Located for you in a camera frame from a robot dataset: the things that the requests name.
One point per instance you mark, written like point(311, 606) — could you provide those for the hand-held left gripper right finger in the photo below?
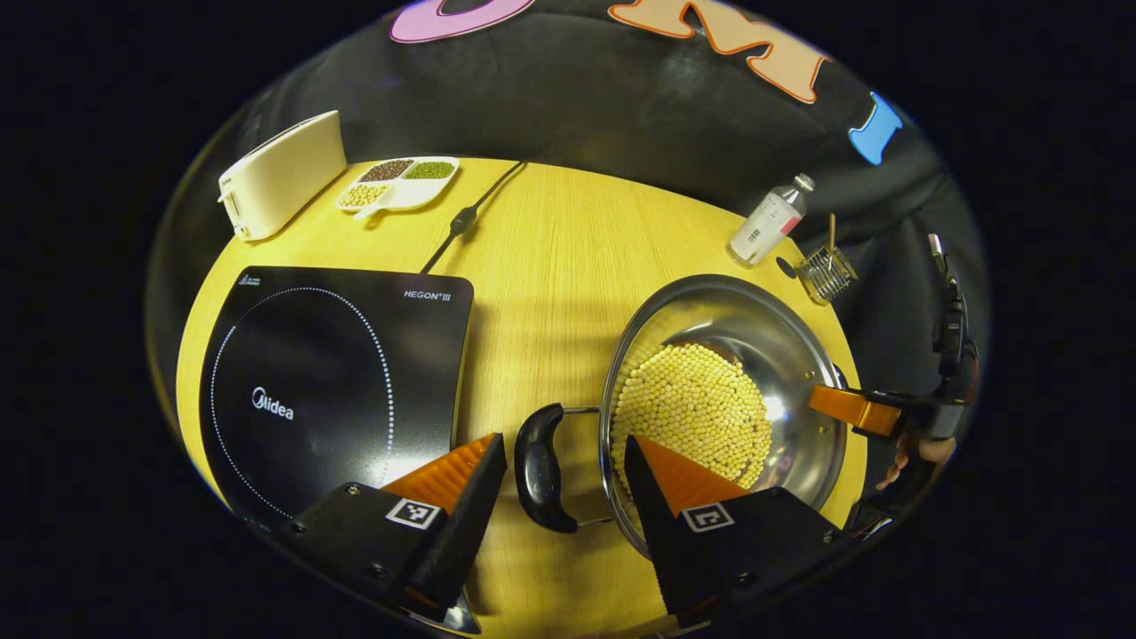
point(652, 506)

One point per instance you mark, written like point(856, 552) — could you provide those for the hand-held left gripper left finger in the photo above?
point(466, 524)

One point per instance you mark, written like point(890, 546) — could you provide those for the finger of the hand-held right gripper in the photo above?
point(848, 406)

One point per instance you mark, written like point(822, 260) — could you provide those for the black induction cooktop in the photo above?
point(311, 373)

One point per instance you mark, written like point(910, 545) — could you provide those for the wooden stick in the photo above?
point(832, 238)

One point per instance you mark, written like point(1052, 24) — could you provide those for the small clear bottle white label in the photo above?
point(768, 222)

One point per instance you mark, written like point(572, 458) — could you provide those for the white divided dish with beans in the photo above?
point(399, 185)

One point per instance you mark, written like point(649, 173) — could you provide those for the white toaster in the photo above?
point(284, 177)

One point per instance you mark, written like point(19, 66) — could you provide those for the black backdrop cloth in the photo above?
point(577, 98)

